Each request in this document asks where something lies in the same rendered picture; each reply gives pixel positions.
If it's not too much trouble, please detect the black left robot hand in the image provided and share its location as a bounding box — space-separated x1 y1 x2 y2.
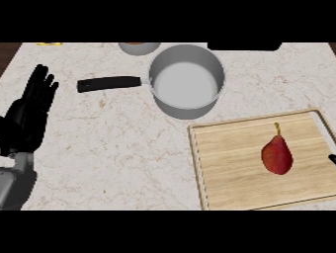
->
0 63 59 158

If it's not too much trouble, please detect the red pear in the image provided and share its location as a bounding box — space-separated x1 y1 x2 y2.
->
260 122 294 176

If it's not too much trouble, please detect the wooden tray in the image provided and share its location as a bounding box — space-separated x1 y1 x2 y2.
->
186 109 336 211

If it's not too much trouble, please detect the grey bowl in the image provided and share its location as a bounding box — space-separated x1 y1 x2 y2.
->
117 42 163 56

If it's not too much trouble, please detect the grey pot with black handle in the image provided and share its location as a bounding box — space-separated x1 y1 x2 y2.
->
75 43 226 121

